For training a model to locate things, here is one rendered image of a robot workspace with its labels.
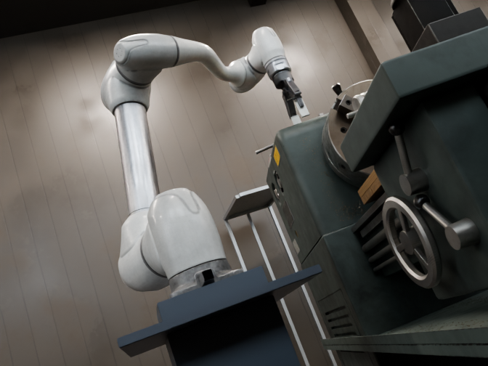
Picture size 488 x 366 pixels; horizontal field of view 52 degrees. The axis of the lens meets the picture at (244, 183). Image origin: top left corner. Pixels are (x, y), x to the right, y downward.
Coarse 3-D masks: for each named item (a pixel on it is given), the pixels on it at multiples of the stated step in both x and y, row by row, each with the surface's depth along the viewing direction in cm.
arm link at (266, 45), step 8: (256, 32) 190; (264, 32) 188; (272, 32) 190; (256, 40) 189; (264, 40) 187; (272, 40) 187; (256, 48) 189; (264, 48) 186; (272, 48) 186; (280, 48) 187; (248, 56) 194; (256, 56) 189; (264, 56) 187; (272, 56) 185; (256, 64) 191; (264, 64) 188; (264, 72) 195
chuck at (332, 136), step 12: (360, 84) 151; (336, 120) 147; (348, 120) 147; (324, 132) 153; (336, 132) 146; (324, 144) 154; (336, 144) 145; (336, 156) 146; (348, 168) 146; (372, 168) 143; (360, 180) 148
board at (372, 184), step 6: (372, 174) 117; (366, 180) 122; (372, 180) 118; (378, 180) 114; (366, 186) 123; (372, 186) 120; (378, 186) 115; (360, 192) 129; (366, 192) 125; (372, 192) 121; (378, 192) 122; (366, 198) 126; (372, 198) 126
